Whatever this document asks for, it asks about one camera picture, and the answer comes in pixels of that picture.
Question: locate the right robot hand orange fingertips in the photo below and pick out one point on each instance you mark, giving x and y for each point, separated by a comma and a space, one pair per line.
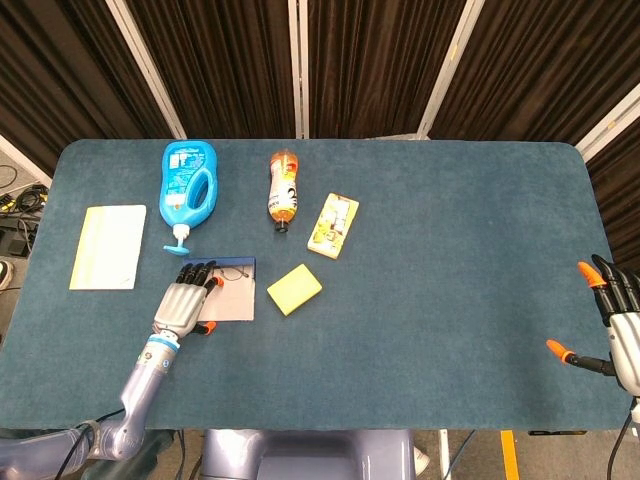
627, 340

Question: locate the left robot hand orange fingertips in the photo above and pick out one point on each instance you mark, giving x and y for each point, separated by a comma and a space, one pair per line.
177, 307

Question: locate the blue glasses case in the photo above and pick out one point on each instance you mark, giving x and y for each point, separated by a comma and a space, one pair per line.
235, 300

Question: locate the black eyeglasses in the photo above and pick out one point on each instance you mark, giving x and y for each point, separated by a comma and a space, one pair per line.
232, 274

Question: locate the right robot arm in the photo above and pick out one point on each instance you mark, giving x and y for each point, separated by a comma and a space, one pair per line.
636, 407

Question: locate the blue pump detergent bottle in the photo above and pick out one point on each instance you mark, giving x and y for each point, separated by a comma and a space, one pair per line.
175, 200

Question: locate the yellow sponge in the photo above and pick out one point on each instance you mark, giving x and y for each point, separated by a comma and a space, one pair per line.
295, 290

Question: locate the orange drink bottle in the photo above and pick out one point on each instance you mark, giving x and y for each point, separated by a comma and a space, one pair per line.
283, 195

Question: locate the yellow floor tape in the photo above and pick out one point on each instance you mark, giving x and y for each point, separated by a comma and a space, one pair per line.
509, 455

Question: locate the yellow snack box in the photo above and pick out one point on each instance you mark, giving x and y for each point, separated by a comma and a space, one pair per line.
332, 227

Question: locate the white green sneaker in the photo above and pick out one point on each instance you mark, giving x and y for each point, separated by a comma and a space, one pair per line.
6, 274

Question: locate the grey robot torso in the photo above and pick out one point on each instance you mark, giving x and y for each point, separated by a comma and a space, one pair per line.
300, 455

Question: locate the blue felt table cover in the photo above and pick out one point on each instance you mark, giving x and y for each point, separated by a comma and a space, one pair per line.
425, 300

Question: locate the white table leg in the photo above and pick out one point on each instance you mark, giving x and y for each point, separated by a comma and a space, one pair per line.
444, 455

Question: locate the dark brown curtain panel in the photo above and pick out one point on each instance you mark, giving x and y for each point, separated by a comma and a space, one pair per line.
380, 65
540, 65
65, 65
215, 65

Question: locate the white frame post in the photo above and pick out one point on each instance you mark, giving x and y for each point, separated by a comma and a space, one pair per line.
145, 65
607, 122
299, 70
447, 70

